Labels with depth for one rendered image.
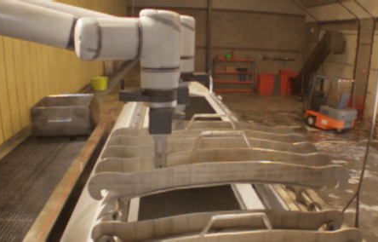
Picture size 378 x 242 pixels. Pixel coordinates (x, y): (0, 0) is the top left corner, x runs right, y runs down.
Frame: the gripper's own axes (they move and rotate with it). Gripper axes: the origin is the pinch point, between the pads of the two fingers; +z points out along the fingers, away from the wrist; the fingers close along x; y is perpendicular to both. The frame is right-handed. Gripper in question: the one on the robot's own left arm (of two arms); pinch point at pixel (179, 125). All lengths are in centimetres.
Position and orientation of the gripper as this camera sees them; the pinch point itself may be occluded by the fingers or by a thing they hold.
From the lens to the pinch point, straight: 94.1
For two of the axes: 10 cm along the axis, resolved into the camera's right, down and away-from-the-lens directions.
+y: -10.0, 0.0, -1.0
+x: 1.0, 2.7, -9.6
